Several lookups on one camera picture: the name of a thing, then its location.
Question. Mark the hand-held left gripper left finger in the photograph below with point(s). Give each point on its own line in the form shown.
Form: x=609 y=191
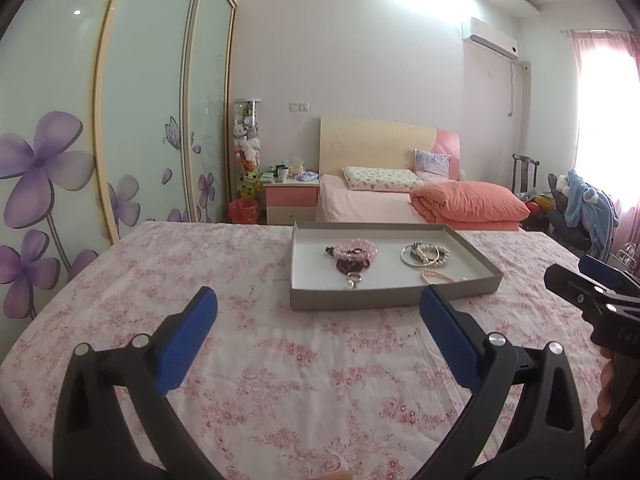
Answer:
x=190 y=330

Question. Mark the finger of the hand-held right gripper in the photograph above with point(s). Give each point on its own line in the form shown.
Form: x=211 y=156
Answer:
x=575 y=285
x=610 y=272

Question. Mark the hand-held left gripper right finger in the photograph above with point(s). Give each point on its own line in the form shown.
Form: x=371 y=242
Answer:
x=450 y=340

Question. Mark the white cardboard tray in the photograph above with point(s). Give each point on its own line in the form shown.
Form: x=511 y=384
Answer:
x=390 y=280

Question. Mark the silver bangle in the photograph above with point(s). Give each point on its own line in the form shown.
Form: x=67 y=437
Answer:
x=403 y=256

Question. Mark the person's right hand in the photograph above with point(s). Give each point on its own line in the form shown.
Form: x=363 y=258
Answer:
x=605 y=385

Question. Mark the light blue garment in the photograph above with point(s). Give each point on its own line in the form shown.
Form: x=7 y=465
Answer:
x=590 y=210

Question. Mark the grey office chair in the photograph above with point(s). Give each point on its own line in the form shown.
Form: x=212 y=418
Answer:
x=562 y=220

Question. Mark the pink floral cloth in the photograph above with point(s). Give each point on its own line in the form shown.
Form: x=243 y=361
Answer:
x=250 y=270

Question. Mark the colourful toys pile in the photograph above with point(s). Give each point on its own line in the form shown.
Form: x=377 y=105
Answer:
x=539 y=205

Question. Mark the white plush toy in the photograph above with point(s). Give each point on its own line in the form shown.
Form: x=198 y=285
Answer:
x=562 y=183

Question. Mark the dark wooden chair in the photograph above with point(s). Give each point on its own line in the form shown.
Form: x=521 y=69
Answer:
x=525 y=170

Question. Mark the folded coral quilt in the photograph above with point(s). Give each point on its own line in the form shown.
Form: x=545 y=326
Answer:
x=465 y=200

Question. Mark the bed with pink sheet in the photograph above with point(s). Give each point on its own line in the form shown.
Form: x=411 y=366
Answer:
x=365 y=205

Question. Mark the pink and cream nightstand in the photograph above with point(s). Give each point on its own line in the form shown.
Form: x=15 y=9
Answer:
x=290 y=202

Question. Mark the purple floral cushion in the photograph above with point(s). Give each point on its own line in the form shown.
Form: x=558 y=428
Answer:
x=432 y=165

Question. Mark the patterned white pillow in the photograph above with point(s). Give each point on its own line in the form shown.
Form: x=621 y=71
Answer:
x=380 y=178

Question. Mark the white mug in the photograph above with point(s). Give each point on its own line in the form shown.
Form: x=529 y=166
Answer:
x=282 y=175

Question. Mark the pink curtain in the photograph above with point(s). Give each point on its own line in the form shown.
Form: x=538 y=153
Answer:
x=582 y=85

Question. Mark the plush toy display tube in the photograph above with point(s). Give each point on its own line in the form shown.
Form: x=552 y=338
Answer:
x=247 y=145

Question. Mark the blue wipes pack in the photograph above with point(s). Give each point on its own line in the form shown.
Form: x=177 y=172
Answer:
x=309 y=176

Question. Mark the air conditioner pipe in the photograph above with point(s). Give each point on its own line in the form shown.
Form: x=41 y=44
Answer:
x=512 y=90

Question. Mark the cream and pink headboard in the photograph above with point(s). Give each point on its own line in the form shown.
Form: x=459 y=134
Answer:
x=370 y=140

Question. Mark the floral glass sliding wardrobe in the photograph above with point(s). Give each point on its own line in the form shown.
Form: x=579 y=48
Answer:
x=140 y=85

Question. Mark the white air conditioner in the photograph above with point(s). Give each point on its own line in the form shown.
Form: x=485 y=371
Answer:
x=492 y=40

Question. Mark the white wall switch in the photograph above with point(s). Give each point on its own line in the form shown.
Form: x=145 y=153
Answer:
x=299 y=106

